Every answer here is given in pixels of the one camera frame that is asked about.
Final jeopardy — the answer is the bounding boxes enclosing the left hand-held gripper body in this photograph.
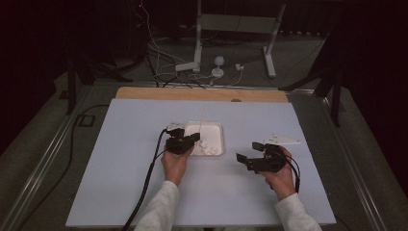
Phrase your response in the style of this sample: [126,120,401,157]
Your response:
[165,122,195,156]

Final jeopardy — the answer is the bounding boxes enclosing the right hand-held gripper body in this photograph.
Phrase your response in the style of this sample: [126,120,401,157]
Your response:
[246,134,301,174]

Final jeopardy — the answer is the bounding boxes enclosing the white square tray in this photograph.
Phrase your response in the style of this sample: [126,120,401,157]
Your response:
[183,120,225,158]

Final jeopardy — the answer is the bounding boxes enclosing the thin wooden skewer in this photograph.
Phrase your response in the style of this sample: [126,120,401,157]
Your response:
[198,106,206,136]

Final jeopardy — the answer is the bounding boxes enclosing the person's right hand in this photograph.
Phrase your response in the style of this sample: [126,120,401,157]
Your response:
[260,145,297,201]

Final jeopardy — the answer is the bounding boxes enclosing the person's left hand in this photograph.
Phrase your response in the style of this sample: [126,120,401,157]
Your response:
[161,146,194,187]

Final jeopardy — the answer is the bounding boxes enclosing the pale blue table mat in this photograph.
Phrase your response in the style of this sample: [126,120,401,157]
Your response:
[65,97,337,228]

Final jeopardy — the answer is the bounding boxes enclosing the white power strip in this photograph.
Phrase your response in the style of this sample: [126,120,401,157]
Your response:
[174,62,200,72]

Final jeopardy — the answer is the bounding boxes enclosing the small white round lamp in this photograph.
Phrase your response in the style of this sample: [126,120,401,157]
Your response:
[211,56,225,79]

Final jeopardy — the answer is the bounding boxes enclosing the black tripod stand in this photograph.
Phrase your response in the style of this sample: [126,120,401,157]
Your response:
[65,47,133,116]
[278,32,344,128]

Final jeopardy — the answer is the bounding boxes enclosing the white metal stand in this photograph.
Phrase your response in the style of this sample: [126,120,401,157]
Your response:
[192,0,287,79]

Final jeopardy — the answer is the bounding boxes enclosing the right hand-held gripper cable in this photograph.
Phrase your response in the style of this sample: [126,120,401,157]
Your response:
[272,148,301,194]

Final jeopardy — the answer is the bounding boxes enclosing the hand-held gripper cable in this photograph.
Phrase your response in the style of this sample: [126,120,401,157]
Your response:
[272,148,301,194]
[121,128,169,231]

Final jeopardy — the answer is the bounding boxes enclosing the left hand-held gripper cable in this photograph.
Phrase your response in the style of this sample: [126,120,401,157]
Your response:
[121,128,169,231]

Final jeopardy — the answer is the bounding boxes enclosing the black cables on floor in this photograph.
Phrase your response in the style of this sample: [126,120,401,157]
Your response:
[145,47,206,90]

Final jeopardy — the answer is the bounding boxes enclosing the metal floor rail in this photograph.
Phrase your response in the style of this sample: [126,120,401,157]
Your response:
[0,85,92,231]
[320,95,389,231]

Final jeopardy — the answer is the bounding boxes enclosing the black square floor frame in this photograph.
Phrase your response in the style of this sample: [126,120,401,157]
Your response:
[77,114,96,128]

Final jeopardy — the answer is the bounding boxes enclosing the long black floor cable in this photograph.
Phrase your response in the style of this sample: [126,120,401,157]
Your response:
[15,104,110,231]

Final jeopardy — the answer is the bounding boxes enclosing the white cables on floor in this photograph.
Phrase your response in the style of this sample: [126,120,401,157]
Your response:
[139,0,243,87]

